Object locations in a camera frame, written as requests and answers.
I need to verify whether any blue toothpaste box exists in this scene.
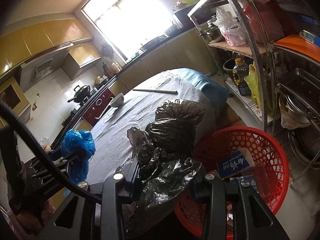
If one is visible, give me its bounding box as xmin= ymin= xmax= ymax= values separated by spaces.
xmin=217 ymin=151 xmax=250 ymax=179

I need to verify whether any range hood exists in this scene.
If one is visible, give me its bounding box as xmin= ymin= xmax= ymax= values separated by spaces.
xmin=20 ymin=49 xmax=68 ymax=92

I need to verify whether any cooking oil bottle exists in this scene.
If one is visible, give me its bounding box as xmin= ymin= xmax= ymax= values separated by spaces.
xmin=233 ymin=57 xmax=251 ymax=96

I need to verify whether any black microwave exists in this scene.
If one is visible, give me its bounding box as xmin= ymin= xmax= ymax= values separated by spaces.
xmin=174 ymin=4 xmax=195 ymax=28

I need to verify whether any black plastic bag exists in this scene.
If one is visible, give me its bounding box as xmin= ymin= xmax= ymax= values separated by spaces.
xmin=125 ymin=99 xmax=205 ymax=237

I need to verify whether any long wooden stick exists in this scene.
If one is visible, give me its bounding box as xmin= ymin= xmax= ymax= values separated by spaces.
xmin=133 ymin=88 xmax=178 ymax=94

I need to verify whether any steel pot on shelf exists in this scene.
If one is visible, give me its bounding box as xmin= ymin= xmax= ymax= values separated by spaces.
xmin=204 ymin=16 xmax=225 ymax=42

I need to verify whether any black cable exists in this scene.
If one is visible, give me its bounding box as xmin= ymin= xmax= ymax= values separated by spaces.
xmin=0 ymin=101 xmax=103 ymax=204

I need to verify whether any dark red oven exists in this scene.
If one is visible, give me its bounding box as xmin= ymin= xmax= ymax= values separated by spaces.
xmin=82 ymin=88 xmax=114 ymax=127

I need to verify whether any black wok with lid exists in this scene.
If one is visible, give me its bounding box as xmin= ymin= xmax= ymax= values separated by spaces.
xmin=67 ymin=85 xmax=91 ymax=103

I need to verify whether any blue plastic bag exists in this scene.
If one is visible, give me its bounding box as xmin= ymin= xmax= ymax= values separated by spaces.
xmin=61 ymin=129 xmax=95 ymax=185

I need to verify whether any bare left hand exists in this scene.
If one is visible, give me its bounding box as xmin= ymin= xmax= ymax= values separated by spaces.
xmin=41 ymin=198 xmax=56 ymax=224

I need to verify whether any metal storage shelf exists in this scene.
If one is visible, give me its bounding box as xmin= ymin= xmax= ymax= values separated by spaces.
xmin=187 ymin=0 xmax=320 ymax=181

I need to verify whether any red plastic basket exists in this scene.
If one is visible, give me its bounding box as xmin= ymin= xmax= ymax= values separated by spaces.
xmin=175 ymin=126 xmax=289 ymax=239

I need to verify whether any white pink plastic bag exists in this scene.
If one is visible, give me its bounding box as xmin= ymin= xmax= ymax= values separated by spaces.
xmin=214 ymin=8 xmax=247 ymax=47

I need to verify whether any yellow plastic bag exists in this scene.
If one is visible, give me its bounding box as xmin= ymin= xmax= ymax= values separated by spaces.
xmin=244 ymin=63 xmax=261 ymax=108

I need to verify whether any grey tablecloth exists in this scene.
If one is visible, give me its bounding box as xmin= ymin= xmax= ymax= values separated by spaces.
xmin=86 ymin=70 xmax=218 ymax=185

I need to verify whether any white ceramic bowl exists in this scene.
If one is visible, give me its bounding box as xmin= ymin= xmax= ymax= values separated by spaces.
xmin=109 ymin=93 xmax=124 ymax=108

